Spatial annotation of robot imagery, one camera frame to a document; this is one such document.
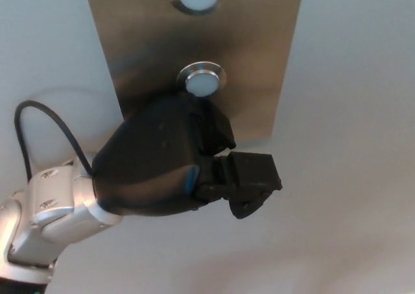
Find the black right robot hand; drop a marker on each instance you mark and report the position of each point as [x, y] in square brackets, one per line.
[149, 164]

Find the elevator down call button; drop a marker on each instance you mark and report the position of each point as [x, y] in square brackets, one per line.
[202, 83]

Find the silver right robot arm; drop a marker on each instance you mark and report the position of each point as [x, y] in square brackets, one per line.
[48, 216]

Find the brushed steel elevator call panel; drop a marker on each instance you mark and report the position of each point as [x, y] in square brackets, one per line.
[259, 63]

